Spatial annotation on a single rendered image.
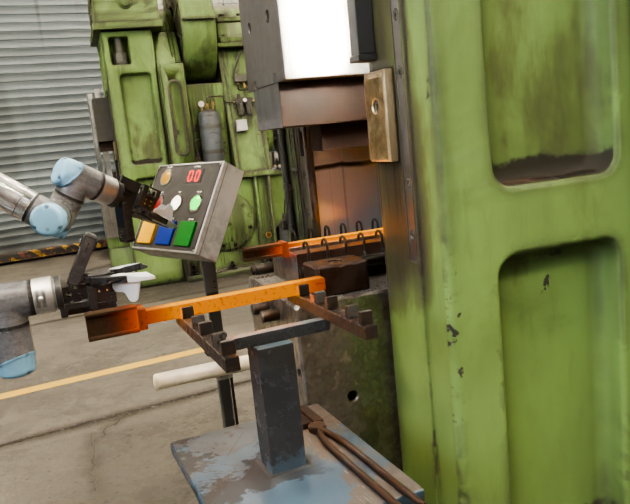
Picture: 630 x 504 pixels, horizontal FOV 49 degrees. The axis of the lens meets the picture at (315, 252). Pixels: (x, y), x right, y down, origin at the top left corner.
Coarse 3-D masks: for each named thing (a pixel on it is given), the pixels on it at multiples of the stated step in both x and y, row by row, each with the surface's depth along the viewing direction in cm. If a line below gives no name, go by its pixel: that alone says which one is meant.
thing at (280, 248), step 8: (352, 232) 165; (368, 232) 164; (280, 240) 160; (304, 240) 160; (312, 240) 159; (320, 240) 160; (328, 240) 161; (248, 248) 154; (256, 248) 155; (264, 248) 156; (272, 248) 157; (280, 248) 158; (288, 248) 157; (248, 256) 156; (256, 256) 156; (264, 256) 156; (272, 256) 157; (280, 256) 157; (288, 256) 157
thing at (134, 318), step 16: (256, 288) 122; (272, 288) 121; (288, 288) 122; (320, 288) 124; (176, 304) 116; (192, 304) 116; (208, 304) 117; (224, 304) 118; (240, 304) 119; (96, 320) 111; (112, 320) 112; (128, 320) 113; (144, 320) 112; (160, 320) 114; (96, 336) 111; (112, 336) 111
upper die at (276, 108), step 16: (320, 80) 149; (336, 80) 150; (352, 80) 151; (256, 96) 162; (272, 96) 151; (288, 96) 147; (304, 96) 148; (320, 96) 149; (336, 96) 150; (352, 96) 152; (256, 112) 165; (272, 112) 152; (288, 112) 147; (304, 112) 148; (320, 112) 150; (336, 112) 151; (352, 112) 152; (272, 128) 154
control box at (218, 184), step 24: (168, 168) 213; (192, 168) 204; (216, 168) 195; (168, 192) 209; (192, 192) 200; (216, 192) 193; (192, 216) 195; (216, 216) 193; (192, 240) 191; (216, 240) 194
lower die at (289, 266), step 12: (336, 240) 161; (348, 240) 161; (360, 240) 162; (372, 240) 161; (300, 252) 154; (312, 252) 153; (324, 252) 154; (336, 252) 155; (348, 252) 156; (360, 252) 157; (372, 252) 158; (276, 264) 168; (288, 264) 159; (300, 264) 153; (384, 264) 160; (288, 276) 160; (300, 276) 153
